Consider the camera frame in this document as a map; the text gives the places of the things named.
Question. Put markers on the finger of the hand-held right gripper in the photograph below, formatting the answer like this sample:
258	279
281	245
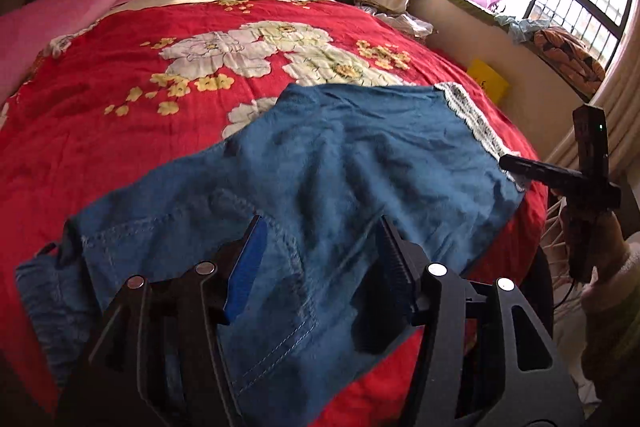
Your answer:
537	168

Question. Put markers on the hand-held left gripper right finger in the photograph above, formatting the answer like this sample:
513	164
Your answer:
396	257

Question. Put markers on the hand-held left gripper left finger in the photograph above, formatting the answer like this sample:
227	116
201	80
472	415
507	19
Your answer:
245	268

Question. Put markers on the blue denim pants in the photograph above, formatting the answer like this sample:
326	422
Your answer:
320	167

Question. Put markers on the person's right forearm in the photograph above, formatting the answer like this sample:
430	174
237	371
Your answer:
615	332

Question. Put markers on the person's right hand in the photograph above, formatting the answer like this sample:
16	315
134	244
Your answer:
610	239

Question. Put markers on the yellow box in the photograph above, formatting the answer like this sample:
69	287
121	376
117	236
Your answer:
487	82

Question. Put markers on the orange patterned cloth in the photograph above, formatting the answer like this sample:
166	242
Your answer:
570	57

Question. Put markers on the light blue cloth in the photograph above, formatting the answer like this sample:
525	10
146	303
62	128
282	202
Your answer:
517	27

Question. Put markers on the white crumpled cloth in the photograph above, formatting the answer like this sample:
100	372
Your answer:
405	23

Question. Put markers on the red floral blanket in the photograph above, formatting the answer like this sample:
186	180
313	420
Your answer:
100	132

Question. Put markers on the pink quilt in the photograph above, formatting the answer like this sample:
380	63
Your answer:
55	12

